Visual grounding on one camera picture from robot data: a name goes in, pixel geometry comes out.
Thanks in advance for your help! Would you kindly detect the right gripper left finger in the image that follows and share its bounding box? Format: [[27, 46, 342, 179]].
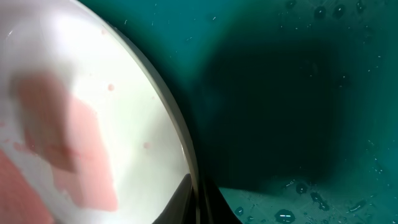
[[153, 174, 196, 224]]

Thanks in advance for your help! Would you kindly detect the teal plastic tray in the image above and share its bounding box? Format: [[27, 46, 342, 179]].
[[85, 0, 397, 223]]

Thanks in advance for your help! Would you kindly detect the white plate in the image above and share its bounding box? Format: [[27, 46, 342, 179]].
[[1, 1, 200, 224]]

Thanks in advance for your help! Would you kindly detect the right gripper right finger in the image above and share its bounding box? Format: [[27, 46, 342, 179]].
[[200, 177, 241, 224]]

